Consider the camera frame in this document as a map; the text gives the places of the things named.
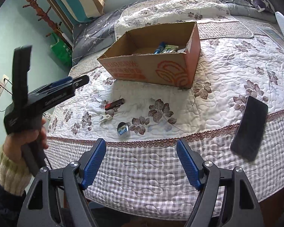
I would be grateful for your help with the checked quilted mat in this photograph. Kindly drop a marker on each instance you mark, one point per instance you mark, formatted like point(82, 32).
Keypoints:
point(227, 29)

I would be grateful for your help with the small round tape roll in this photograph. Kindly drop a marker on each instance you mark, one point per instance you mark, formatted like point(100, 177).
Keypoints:
point(123, 129)

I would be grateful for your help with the black smartphone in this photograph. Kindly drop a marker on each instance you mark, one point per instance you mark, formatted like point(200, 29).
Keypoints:
point(249, 127)

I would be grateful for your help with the white plastic clip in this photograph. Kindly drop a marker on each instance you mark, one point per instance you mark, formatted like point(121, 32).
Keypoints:
point(106, 118)

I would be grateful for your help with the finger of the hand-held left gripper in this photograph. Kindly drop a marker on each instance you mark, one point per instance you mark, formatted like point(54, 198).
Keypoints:
point(21, 71)
point(61, 86)

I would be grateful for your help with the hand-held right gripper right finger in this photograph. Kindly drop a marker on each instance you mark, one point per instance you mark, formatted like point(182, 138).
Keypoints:
point(188, 164)

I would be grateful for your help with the person's left forearm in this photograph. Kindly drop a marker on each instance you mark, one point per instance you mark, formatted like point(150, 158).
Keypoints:
point(9, 177)

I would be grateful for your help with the printed cardboard box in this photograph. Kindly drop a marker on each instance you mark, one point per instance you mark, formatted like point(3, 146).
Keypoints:
point(137, 63)

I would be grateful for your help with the blue liquid glue bottle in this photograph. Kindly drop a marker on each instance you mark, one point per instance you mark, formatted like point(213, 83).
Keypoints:
point(159, 47)

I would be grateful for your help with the folded quilted blanket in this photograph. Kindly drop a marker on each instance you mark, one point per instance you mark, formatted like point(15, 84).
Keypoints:
point(170, 9)

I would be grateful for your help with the grey folded blanket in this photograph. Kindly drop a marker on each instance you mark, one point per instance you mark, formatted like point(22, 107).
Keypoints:
point(246, 10)

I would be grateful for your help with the green shopping bag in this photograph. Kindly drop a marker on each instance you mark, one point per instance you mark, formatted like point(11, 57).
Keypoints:
point(61, 50)

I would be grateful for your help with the wooden coat rack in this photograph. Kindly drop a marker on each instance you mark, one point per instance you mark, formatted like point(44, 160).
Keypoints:
point(41, 11)

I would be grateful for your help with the white power strip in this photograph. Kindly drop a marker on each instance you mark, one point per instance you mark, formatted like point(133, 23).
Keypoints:
point(48, 115)

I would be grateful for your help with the grey star-pattern pillow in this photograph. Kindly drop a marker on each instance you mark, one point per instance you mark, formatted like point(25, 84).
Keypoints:
point(92, 35)

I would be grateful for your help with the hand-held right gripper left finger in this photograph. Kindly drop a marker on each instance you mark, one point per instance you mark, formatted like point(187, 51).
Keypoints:
point(93, 163)

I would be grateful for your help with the green snack packet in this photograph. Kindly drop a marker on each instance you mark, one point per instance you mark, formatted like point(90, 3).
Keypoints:
point(170, 48)

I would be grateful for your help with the person's left hand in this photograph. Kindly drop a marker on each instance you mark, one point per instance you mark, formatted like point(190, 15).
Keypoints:
point(14, 144)

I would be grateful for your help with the red and black marker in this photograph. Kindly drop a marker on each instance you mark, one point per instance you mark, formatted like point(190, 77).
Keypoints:
point(114, 104)

